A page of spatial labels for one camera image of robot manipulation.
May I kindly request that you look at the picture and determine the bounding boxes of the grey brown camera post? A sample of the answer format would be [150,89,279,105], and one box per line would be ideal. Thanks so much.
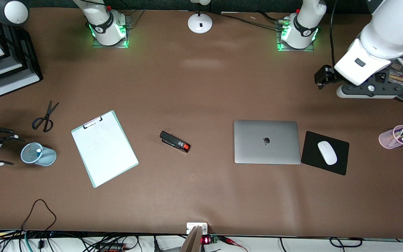
[180,226,204,252]

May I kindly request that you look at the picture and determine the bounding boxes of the black looped cable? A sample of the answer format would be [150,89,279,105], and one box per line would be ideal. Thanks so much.
[21,199,57,242]

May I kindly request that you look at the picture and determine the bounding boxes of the mint green clipboard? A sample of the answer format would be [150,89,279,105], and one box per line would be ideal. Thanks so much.
[71,110,139,188]

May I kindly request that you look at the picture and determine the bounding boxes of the black stacked document tray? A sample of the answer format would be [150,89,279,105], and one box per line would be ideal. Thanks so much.
[0,7,43,97]

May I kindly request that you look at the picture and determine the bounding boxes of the light blue mesh pen cup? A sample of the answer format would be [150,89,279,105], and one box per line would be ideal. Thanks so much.
[21,142,57,167]

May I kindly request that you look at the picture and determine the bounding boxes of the white lamp base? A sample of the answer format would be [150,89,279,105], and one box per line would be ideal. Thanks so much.
[188,0,213,34]

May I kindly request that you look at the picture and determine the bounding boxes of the black mouse pad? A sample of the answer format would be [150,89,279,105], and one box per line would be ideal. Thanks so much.
[301,131,350,176]

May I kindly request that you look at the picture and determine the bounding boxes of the black blue scissors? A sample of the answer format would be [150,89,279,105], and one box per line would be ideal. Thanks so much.
[32,101,59,133]

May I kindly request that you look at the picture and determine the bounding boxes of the white computer mouse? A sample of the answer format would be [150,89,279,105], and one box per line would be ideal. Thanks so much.
[318,141,338,166]

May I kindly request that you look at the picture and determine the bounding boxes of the black braided cable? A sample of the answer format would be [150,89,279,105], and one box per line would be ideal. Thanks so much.
[219,12,282,29]

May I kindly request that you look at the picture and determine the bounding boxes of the pink mesh pen cup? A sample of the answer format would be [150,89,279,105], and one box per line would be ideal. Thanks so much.
[379,125,403,150]

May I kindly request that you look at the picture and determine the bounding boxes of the black stapler with red end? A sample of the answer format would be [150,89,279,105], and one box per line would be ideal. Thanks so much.
[160,131,191,153]

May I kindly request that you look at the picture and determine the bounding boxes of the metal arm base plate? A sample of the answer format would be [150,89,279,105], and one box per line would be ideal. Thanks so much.
[92,16,129,48]
[277,21,314,52]

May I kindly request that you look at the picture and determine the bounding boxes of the small white box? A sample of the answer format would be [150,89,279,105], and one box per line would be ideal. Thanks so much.
[186,223,208,235]

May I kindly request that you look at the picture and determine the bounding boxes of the red wires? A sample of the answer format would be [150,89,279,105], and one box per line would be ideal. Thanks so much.
[219,236,248,252]

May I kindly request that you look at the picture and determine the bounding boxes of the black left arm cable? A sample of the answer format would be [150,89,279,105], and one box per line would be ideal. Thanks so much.
[329,0,338,69]

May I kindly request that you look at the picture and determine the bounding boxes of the white paper sheet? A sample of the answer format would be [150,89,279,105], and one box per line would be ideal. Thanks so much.
[71,112,138,187]

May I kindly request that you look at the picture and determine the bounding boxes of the silver laptop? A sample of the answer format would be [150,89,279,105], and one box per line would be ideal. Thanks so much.
[234,120,301,165]

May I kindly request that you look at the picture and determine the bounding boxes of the black flat loop cable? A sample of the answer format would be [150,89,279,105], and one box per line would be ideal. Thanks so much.
[329,237,363,247]

